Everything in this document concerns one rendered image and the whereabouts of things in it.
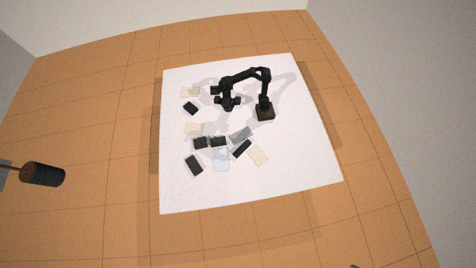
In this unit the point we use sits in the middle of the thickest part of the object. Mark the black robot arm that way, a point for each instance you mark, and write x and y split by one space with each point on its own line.
226 85

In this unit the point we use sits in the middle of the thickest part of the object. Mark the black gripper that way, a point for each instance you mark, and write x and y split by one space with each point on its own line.
236 100

